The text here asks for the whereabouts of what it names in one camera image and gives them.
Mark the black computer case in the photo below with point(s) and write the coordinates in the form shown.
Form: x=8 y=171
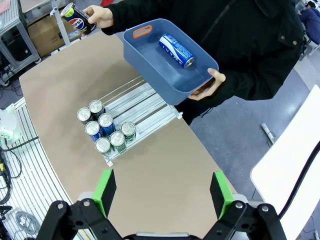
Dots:
x=17 y=47

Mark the wooden top desk white legs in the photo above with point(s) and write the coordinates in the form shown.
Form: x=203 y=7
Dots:
x=32 y=3

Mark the grey table foot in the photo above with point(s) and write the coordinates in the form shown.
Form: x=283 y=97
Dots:
x=266 y=128

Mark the large cardboard box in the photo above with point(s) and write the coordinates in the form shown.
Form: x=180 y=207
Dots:
x=42 y=40

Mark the person's body black jacket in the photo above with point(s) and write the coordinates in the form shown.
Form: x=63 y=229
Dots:
x=237 y=37

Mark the aluminium frame rack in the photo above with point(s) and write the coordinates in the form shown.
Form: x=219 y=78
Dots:
x=10 y=22

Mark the person's right hand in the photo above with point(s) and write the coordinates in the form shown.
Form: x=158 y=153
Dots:
x=102 y=16

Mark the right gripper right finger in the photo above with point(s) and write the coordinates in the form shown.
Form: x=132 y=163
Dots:
x=222 y=195

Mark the person's left hand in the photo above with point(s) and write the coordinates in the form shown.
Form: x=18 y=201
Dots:
x=217 y=80

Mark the person's left forearm black sleeve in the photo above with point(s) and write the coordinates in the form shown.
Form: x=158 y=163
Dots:
x=245 y=87

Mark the seated person blue jacket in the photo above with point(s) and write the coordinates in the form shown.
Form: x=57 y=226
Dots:
x=312 y=17

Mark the black Pepsi can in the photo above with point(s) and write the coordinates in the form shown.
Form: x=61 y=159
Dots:
x=77 y=23
x=96 y=106
x=84 y=114

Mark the person's right forearm black sleeve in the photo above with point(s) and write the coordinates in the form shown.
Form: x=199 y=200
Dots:
x=125 y=15

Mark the pink paper sheet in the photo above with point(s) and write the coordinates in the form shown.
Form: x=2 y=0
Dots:
x=3 y=6

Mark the white slatted robot platform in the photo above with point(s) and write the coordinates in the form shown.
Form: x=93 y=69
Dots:
x=37 y=175

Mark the large white table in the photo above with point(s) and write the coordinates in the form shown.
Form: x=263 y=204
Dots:
x=287 y=162

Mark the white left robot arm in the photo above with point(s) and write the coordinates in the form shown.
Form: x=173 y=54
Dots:
x=7 y=122

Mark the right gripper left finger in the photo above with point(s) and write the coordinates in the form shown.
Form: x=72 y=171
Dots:
x=103 y=192

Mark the blue Pocari Sweat can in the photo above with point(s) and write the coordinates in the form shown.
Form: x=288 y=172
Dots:
x=175 y=48
x=92 y=127
x=106 y=120

